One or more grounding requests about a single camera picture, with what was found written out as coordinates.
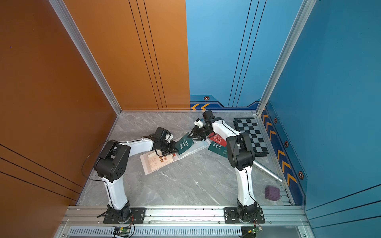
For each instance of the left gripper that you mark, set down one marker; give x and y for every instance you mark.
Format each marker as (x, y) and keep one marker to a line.
(173, 147)

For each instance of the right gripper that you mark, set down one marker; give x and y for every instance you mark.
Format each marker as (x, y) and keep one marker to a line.
(196, 133)

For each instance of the pink photo album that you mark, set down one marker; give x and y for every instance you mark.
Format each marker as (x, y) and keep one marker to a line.
(198, 146)

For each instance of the green card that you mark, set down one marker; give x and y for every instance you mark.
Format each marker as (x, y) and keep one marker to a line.
(183, 144)
(218, 149)

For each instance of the cream card red characters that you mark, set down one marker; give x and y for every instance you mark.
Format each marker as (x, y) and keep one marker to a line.
(156, 162)

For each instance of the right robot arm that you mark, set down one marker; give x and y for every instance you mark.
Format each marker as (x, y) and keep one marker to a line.
(241, 157)

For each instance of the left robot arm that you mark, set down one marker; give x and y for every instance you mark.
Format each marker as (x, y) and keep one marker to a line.
(111, 165)

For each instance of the red money card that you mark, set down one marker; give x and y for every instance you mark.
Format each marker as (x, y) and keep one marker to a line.
(218, 139)

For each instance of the black white chessboard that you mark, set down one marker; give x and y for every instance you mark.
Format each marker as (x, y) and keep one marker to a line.
(251, 127)

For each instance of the silver microphone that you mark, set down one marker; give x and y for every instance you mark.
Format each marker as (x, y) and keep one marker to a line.
(267, 171)

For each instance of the left green circuit board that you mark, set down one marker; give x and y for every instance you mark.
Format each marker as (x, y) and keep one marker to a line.
(121, 232)

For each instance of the purple cube box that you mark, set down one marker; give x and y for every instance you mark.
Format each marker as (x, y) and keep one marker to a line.
(272, 193)

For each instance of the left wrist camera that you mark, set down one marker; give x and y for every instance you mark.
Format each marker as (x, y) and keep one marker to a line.
(163, 134)

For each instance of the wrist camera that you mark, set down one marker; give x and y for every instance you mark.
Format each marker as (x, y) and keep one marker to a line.
(208, 118)
(163, 134)

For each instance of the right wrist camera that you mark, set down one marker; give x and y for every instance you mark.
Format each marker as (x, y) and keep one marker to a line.
(208, 118)

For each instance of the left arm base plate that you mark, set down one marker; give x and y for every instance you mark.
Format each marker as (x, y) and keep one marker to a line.
(134, 215)

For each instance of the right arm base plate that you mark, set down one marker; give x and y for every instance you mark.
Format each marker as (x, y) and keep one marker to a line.
(233, 216)

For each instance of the aluminium front rail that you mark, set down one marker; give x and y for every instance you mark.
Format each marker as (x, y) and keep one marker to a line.
(186, 216)

